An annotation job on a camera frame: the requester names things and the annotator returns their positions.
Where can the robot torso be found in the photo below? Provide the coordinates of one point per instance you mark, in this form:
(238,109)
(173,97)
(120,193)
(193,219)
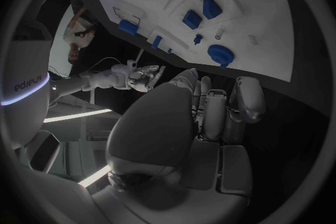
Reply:
(23,72)

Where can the blue stepped peg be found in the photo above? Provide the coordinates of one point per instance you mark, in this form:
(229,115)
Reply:
(198,38)

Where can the blue rounded block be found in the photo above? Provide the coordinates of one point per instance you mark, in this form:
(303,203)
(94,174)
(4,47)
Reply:
(211,8)

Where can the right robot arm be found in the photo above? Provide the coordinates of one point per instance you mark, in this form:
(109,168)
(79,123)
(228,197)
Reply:
(99,81)

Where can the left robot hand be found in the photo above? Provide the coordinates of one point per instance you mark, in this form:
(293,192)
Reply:
(157,127)

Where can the small blue peg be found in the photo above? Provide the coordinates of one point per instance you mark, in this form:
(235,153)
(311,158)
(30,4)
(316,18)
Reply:
(169,51)

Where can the blue gear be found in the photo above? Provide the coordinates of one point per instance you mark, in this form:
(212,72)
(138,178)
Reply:
(219,53)

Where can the blue short cylinder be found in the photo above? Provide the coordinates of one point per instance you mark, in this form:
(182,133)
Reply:
(156,42)

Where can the blue rectangular block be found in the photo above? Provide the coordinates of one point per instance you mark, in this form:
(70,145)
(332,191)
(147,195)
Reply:
(192,19)

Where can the person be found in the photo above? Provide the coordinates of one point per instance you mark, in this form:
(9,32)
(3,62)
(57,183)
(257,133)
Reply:
(78,32)

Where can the pale short cylinder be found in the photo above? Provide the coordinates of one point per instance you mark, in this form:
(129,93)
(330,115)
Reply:
(219,33)

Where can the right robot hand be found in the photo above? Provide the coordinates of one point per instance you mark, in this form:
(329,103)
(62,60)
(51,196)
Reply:
(144,81)

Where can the blue plug block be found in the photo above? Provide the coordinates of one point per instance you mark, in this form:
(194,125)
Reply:
(127,27)

